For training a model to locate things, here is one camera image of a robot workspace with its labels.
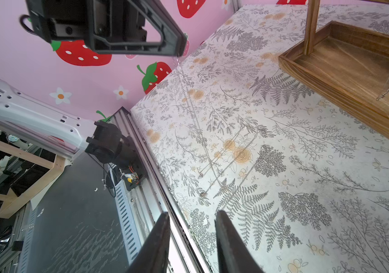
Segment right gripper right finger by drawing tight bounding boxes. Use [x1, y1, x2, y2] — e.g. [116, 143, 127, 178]
[215, 210, 263, 273]

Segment light wooden frame outside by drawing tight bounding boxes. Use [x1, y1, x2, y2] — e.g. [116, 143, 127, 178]
[0, 141, 70, 219]

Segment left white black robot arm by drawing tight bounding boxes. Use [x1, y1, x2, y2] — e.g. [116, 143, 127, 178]
[0, 1, 186, 173]

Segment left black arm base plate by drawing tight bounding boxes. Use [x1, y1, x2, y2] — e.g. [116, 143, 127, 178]
[112, 150, 148, 192]

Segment aluminium rail frame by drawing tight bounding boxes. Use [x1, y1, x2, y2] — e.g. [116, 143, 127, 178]
[110, 108, 212, 273]

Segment wooden jewelry display stand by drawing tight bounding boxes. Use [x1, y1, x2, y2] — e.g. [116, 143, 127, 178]
[279, 1, 389, 139]

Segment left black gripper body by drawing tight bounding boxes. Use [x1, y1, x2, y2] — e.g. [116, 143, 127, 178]
[19, 0, 93, 44]

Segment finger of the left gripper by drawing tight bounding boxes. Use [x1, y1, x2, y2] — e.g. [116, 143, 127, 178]
[85, 1, 187, 57]

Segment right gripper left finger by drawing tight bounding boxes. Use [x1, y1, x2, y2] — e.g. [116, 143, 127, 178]
[127, 212, 170, 273]

